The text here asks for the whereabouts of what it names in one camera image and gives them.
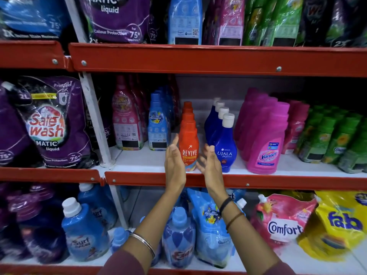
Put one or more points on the pink softener pouch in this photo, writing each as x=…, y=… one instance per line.
x=278, y=223

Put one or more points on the group of dark purple bottles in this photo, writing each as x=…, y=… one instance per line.
x=31, y=226

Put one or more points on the row of dark pouches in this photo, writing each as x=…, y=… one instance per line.
x=335, y=19

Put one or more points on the black wristband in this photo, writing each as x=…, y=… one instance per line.
x=226, y=205

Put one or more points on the brown thread wristband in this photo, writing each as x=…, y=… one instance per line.
x=235, y=220

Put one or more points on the row of green pouches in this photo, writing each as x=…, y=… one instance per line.
x=272, y=22

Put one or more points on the white shelf upright post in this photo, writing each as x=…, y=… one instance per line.
x=94, y=111

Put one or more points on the group of green bottles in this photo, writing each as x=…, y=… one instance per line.
x=332, y=140

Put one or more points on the dark detergent pouch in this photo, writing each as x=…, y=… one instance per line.
x=99, y=123
x=157, y=31

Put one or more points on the blue detergent pouch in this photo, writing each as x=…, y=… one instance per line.
x=31, y=14

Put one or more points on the purple detergent pouch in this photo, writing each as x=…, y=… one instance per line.
x=54, y=125
x=11, y=134
x=114, y=17

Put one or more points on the person's left forearm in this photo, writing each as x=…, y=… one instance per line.
x=154, y=223

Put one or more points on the red shelf edge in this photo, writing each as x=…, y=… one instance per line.
x=28, y=54
x=286, y=181
x=200, y=58
x=48, y=174

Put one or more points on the yellow detergent pouch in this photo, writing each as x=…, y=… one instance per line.
x=335, y=226

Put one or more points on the person's right hand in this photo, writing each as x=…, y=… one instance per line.
x=213, y=174

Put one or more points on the blue detergent bottle white cap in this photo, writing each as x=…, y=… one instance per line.
x=83, y=234
x=97, y=203

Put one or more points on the silver bangle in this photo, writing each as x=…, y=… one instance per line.
x=144, y=242

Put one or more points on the row of light blue bottles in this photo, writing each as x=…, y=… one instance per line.
x=157, y=125

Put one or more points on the person's left fingers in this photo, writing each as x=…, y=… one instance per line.
x=173, y=147

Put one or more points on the person's right forearm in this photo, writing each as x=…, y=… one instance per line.
x=243, y=234

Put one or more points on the small blue bottle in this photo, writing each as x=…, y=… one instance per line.
x=119, y=239

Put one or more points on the row of magenta bottles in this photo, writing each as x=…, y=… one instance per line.
x=296, y=125

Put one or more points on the person's right fingers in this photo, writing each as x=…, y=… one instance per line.
x=209, y=154

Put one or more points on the blue bottle with white cap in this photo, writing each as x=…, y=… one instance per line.
x=226, y=148
x=210, y=107
x=215, y=125
x=212, y=115

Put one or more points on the row of pink pouches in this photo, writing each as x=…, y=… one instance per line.
x=226, y=19

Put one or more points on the orange bottle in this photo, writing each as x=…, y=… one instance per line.
x=188, y=117
x=188, y=110
x=188, y=104
x=189, y=140

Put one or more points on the person's left hand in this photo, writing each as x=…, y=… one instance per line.
x=175, y=168

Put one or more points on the light blue softener pouch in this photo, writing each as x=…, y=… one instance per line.
x=185, y=19
x=212, y=237
x=236, y=195

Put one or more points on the row of tall pink bottles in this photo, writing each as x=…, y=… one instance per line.
x=126, y=120

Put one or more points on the maroon sleeve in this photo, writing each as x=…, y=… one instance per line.
x=275, y=269
x=123, y=264

